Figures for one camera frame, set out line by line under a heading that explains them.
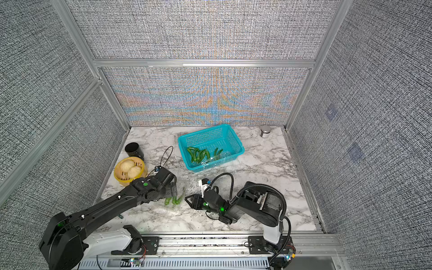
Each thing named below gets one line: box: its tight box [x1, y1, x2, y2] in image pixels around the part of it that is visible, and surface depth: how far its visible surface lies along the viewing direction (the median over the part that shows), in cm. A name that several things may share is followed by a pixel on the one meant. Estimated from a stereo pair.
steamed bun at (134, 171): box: [127, 165, 142, 179], surface depth 92 cm
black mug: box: [124, 141, 145, 161], surface depth 100 cm
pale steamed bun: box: [120, 159, 136, 173], surface depth 96 cm
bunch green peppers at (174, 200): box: [164, 194, 184, 206], surface depth 87 cm
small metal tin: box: [259, 124, 272, 138], surface depth 115 cm
